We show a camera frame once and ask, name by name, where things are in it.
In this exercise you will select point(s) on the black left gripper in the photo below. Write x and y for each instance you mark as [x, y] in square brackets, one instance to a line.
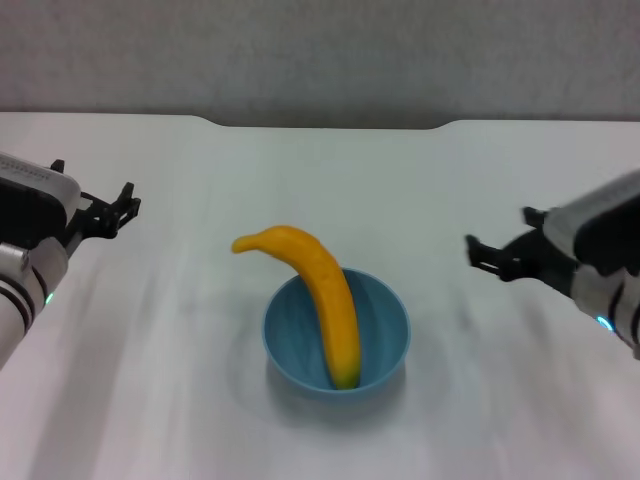
[95, 220]

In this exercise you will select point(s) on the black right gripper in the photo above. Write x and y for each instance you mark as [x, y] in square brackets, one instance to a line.
[545, 260]

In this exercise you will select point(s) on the yellow banana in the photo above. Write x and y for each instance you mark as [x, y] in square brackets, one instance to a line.
[330, 300]

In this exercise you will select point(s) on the blue bowl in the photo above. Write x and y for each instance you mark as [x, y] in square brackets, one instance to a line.
[295, 330]

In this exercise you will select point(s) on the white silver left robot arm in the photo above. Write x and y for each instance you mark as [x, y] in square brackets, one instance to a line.
[25, 295]

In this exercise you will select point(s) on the left wrist camera black silver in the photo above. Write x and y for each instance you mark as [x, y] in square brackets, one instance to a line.
[30, 200]

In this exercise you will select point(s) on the wrist camera black silver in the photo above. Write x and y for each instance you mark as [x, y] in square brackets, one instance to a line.
[605, 220]
[30, 200]

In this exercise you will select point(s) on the right wrist camera black silver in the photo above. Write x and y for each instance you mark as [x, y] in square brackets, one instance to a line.
[605, 220]

